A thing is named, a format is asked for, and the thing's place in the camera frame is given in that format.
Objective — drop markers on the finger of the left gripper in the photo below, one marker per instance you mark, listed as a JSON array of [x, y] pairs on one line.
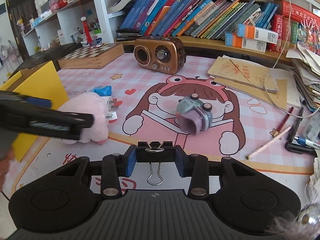
[[51, 123], [29, 101]]

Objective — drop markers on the orange white box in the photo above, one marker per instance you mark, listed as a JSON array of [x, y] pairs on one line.
[[255, 33], [232, 40]]

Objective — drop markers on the yellow cardboard box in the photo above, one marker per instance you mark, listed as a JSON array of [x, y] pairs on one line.
[[39, 86]]

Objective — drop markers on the red dictionary book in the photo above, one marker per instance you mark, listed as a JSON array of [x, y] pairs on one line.
[[297, 13]]

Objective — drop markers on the orange white box upper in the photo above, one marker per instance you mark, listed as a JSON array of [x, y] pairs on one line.
[[255, 33]]

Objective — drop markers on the pink cartoon table mat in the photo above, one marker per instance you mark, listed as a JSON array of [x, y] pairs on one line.
[[241, 125]]

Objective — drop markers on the orange white box lower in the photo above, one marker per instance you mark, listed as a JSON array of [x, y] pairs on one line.
[[232, 40]]

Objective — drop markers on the person left hand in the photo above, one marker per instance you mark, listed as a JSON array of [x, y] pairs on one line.
[[4, 167]]

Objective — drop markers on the black electronic keyboard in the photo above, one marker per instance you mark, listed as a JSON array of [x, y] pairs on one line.
[[54, 55]]

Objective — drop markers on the white wall charger plug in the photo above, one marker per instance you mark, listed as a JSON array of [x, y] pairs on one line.
[[113, 104]]

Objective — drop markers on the brown retro radio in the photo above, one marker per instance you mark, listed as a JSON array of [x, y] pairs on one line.
[[160, 54]]

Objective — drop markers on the black stapler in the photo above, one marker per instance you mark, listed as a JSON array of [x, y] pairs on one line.
[[293, 147]]

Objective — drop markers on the white bookshelf unit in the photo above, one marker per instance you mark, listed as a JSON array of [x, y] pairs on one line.
[[67, 20]]

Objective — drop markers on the dark red pen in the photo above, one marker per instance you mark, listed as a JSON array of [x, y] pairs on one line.
[[278, 130]]

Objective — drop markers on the red tassel pendant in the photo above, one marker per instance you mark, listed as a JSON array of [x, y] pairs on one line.
[[86, 30]]

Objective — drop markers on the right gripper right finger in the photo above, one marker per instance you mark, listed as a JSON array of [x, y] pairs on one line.
[[196, 167]]

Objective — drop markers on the black binder clip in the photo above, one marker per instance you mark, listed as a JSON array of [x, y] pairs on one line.
[[155, 152]]

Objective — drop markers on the pink pencil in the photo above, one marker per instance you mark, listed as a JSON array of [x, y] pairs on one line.
[[268, 144]]

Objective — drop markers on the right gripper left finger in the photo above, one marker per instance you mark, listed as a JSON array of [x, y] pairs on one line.
[[114, 166]]

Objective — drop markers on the grey purple toy camera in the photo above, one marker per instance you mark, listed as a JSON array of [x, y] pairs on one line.
[[194, 115]]

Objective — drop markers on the blue bag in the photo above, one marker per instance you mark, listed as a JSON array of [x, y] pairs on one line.
[[102, 90]]

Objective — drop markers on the messy paper stack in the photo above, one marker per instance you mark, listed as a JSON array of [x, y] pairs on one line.
[[306, 73]]

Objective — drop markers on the wooden chess board box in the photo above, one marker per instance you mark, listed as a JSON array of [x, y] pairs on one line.
[[95, 57]]

